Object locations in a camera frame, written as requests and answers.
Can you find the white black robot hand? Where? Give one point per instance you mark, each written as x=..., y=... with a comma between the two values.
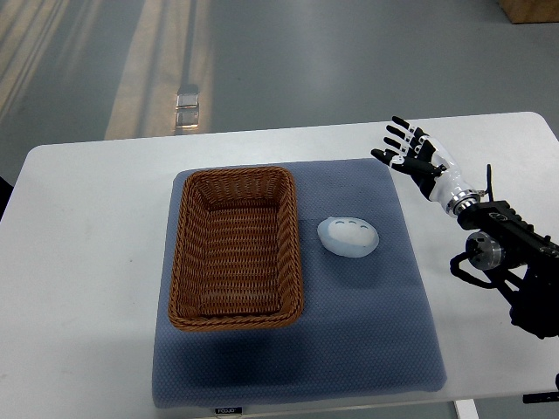
x=413, y=152

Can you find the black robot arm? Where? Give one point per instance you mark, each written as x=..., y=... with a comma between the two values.
x=505, y=253

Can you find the brown wicker basket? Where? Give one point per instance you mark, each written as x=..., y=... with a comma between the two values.
x=236, y=262

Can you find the cardboard box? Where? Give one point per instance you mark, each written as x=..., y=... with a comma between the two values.
x=530, y=11

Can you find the blue quilted mat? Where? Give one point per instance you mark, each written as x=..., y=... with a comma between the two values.
x=366, y=327

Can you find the metal floor plate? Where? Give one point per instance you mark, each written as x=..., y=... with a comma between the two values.
x=187, y=107

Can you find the white table leg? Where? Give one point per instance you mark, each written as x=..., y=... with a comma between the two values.
x=466, y=409

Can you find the black table foot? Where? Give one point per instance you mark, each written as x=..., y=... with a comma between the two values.
x=543, y=397

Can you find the black object at left edge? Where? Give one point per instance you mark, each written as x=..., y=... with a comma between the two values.
x=5, y=194

